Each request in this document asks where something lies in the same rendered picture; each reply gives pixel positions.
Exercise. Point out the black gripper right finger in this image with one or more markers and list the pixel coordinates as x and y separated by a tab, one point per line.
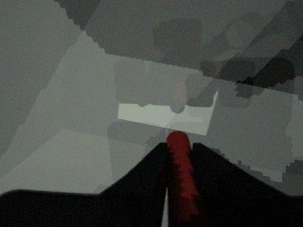
233	198

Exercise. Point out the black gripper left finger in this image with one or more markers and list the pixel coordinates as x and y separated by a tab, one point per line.
136	200

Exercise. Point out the red peg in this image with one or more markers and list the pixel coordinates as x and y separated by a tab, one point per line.
186	203

